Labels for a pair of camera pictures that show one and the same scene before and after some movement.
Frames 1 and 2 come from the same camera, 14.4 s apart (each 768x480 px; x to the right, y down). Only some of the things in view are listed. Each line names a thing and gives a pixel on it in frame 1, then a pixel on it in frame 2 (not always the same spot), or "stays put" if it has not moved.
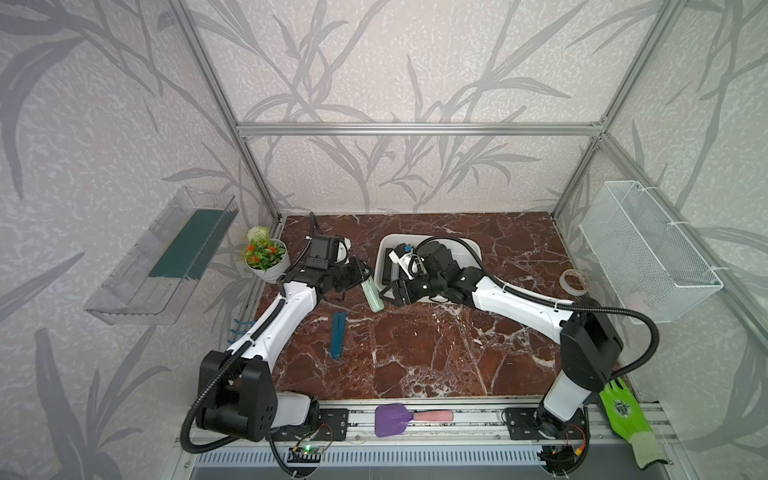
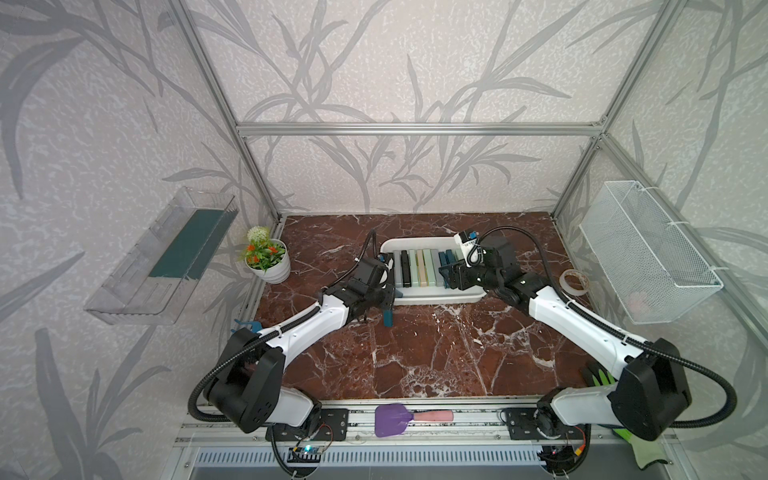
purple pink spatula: (395, 418) stays put
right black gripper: (400, 288) -> (456, 271)
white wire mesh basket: (650, 268) stays put
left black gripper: (358, 274) -> (389, 291)
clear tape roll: (569, 290) stays put
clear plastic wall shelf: (149, 280) stays put
